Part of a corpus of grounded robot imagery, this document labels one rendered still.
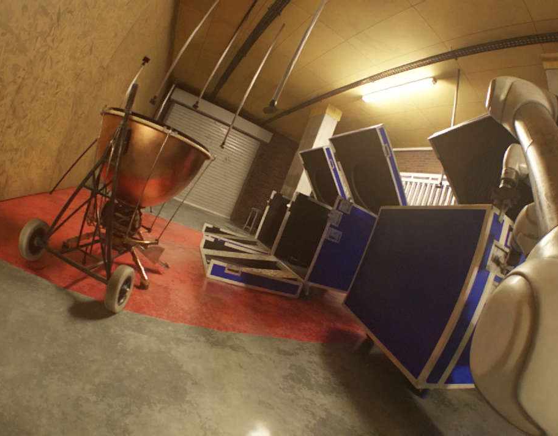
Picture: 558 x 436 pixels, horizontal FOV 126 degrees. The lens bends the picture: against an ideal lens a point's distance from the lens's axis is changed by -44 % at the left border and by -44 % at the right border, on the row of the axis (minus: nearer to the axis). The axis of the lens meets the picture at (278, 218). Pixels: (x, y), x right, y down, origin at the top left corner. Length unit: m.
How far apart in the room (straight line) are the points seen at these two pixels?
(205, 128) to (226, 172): 1.48
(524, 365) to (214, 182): 7.69
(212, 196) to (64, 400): 7.34
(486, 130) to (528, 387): 1.79
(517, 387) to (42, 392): 0.82
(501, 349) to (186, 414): 0.73
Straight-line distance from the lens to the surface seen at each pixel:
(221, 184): 7.78
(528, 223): 0.77
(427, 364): 1.13
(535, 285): 0.23
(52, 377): 0.81
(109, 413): 0.74
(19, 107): 1.96
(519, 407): 0.24
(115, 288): 1.00
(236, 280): 1.95
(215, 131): 7.82
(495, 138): 1.90
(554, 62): 3.38
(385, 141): 2.52
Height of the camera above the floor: 0.60
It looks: level
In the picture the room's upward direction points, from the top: 21 degrees clockwise
